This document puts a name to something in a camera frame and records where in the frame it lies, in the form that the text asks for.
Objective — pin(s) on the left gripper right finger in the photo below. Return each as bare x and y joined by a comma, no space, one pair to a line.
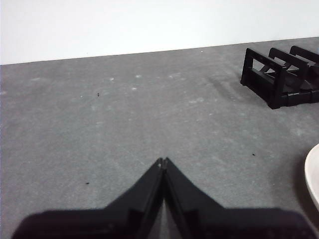
211,219

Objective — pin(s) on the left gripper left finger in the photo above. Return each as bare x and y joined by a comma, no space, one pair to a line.
124,216

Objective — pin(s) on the pale yellow plate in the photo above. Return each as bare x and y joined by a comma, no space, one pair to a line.
313,174

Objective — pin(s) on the black plate rack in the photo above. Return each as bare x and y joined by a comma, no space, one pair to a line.
274,89

